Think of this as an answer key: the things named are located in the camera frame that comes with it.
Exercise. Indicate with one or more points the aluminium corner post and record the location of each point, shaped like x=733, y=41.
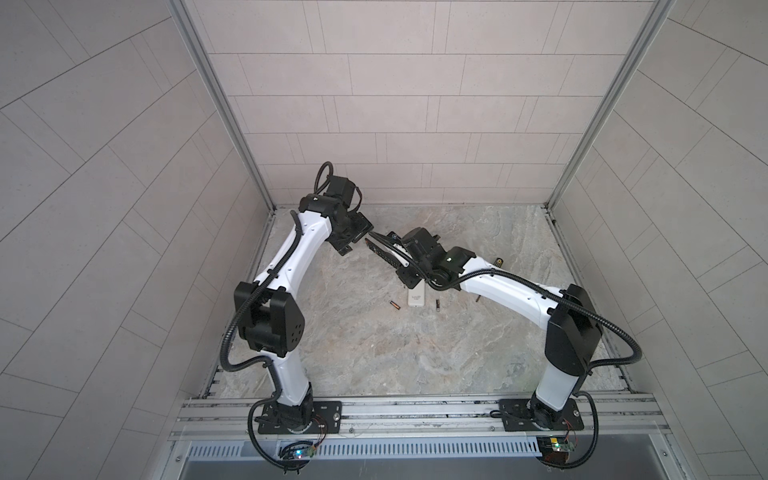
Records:
x=184, y=22
x=647, y=33

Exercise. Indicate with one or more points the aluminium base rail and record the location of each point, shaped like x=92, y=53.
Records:
x=440, y=427

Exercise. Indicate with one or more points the aluminium corner post right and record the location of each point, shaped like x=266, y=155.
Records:
x=647, y=33

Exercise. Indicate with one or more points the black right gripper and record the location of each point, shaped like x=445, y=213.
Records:
x=403, y=276

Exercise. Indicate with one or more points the circuit board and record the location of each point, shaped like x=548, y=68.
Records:
x=298, y=451
x=556, y=449

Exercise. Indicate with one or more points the white remote control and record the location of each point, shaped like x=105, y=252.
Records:
x=416, y=295

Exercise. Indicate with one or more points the left circuit board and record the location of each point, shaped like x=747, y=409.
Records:
x=298, y=451

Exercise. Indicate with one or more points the right circuit board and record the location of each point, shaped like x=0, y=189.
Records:
x=556, y=449

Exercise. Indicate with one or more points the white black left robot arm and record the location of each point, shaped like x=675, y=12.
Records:
x=268, y=324

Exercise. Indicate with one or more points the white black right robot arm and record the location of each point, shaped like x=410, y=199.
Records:
x=571, y=337

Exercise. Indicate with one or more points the aluminium corner post left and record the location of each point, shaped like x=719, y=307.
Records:
x=184, y=22

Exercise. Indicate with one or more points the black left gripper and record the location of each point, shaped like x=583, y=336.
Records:
x=361, y=223

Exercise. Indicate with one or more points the black remote control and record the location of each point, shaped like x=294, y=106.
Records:
x=387, y=255

